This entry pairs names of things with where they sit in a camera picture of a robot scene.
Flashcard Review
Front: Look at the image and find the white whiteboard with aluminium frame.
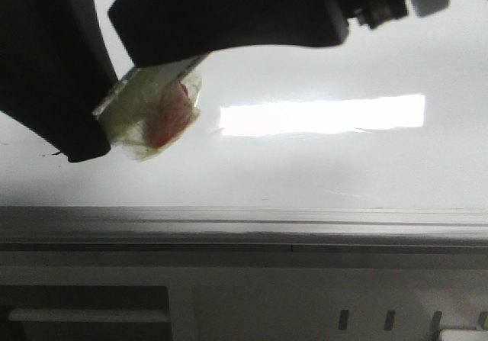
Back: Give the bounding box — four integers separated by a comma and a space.
1, 0, 487, 262

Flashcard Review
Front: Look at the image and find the white box lower right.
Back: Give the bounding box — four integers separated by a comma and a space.
438, 329, 488, 341

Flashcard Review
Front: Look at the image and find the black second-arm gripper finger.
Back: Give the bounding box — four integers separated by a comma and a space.
1, 0, 117, 162
108, 0, 348, 66

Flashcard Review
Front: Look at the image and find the white black-tipped whiteboard marker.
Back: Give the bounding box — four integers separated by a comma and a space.
93, 54, 207, 162

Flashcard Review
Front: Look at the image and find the black second-arm gripper body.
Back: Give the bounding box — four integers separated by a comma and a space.
345, 0, 408, 30

